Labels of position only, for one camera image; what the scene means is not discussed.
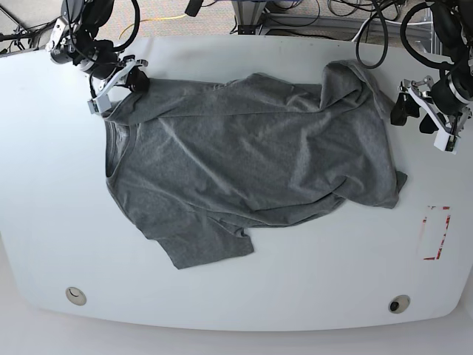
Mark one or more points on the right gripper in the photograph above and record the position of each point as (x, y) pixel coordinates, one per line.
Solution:
(102, 64)

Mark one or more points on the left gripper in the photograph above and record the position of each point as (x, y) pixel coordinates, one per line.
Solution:
(449, 98)

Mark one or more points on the grey T-shirt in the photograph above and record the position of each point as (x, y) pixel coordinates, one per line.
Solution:
(194, 165)

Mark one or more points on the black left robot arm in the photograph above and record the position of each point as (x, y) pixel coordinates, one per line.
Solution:
(452, 29)

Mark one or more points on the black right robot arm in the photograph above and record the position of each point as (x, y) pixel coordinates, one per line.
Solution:
(74, 40)

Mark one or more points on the red tape rectangle marking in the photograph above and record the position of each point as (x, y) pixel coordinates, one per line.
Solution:
(434, 229)

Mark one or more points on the black tripod stand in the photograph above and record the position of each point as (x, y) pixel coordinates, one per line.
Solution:
(29, 15)

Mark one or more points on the right table grommet hole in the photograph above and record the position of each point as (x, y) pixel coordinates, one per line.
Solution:
(399, 304)

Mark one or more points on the table grommet hole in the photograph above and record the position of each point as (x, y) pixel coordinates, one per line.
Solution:
(75, 296)
(399, 304)

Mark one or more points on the left table grommet hole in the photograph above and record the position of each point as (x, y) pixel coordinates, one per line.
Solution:
(75, 296)

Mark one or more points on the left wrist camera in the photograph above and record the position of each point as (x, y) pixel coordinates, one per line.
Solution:
(446, 142)

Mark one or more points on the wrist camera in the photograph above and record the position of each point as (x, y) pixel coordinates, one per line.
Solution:
(99, 105)
(446, 142)

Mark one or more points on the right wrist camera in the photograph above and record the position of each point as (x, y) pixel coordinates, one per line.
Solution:
(99, 105)

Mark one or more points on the aluminium frame post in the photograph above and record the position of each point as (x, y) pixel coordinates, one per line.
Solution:
(247, 15)

